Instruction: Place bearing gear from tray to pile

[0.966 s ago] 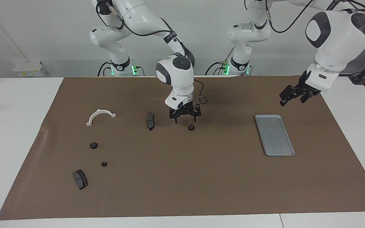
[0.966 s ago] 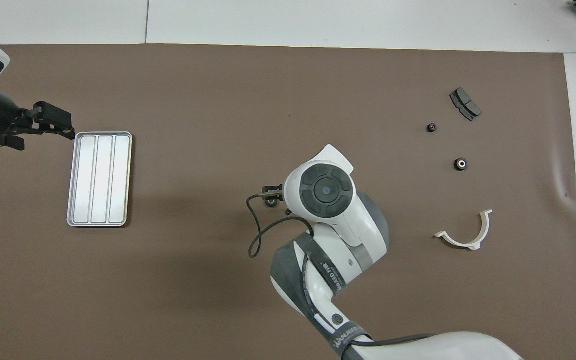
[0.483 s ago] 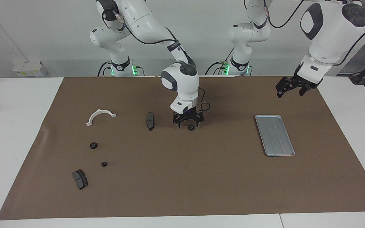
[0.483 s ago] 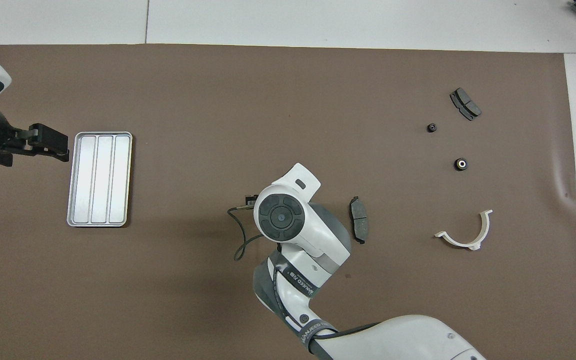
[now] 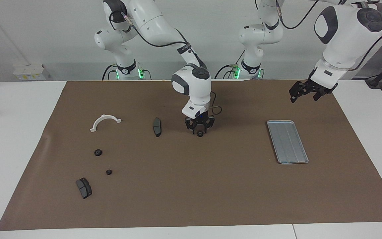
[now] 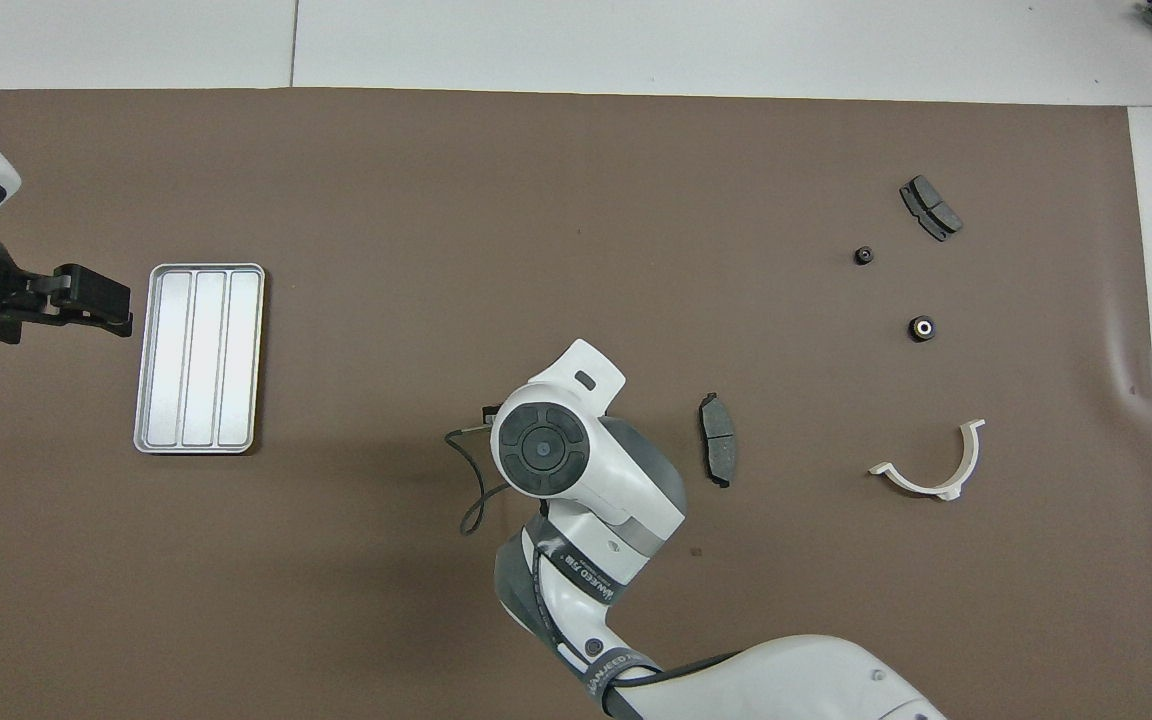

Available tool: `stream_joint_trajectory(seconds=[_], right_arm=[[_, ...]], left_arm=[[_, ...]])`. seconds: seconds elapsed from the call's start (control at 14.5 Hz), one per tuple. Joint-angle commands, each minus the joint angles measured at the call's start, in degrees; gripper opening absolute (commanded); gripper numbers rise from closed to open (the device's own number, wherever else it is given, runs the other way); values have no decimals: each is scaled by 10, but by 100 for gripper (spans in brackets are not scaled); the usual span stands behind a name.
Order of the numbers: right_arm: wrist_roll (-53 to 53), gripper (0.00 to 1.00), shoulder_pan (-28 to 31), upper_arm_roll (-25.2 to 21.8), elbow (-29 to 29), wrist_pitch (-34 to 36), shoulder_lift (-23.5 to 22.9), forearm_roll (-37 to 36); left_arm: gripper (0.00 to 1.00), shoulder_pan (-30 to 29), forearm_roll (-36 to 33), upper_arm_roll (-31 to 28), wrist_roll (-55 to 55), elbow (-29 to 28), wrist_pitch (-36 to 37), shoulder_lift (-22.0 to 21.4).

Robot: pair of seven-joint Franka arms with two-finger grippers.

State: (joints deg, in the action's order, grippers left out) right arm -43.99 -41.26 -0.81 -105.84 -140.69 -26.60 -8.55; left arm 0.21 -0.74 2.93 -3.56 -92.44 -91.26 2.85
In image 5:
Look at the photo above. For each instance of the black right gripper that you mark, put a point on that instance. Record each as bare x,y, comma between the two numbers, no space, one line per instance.
199,120

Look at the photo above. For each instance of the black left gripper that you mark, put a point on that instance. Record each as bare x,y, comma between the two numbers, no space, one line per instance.
323,87

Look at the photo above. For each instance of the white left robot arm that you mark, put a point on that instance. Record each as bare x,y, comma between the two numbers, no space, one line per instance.
343,39

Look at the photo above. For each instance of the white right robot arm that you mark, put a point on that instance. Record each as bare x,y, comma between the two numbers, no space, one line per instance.
194,83

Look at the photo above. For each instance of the silver metal tray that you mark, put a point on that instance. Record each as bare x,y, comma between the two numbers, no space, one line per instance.
287,142

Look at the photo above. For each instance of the long grey brake pad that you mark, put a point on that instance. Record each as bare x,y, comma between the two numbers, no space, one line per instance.
157,126

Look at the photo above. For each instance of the brown table mat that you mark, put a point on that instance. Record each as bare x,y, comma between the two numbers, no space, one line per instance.
191,182

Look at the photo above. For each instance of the short grey brake pad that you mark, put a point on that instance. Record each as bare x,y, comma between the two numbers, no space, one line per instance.
84,188

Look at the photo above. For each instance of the white wall power box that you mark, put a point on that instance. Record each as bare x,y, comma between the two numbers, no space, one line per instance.
30,72

